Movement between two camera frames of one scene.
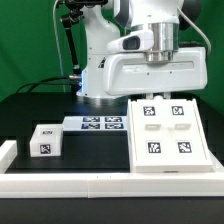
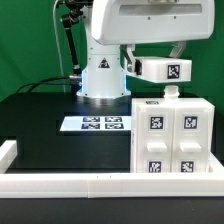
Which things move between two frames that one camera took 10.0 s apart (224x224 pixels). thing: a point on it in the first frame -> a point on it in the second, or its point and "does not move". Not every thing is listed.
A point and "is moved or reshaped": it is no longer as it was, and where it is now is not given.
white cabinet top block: [47, 141] is moved or reshaped
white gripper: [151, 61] -> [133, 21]
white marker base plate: [95, 123] does not move
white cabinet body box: [167, 135] is moved or reshaped
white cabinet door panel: [187, 142] is moved or reshaped
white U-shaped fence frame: [105, 185] does not move
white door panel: [149, 131] is moved or reshaped
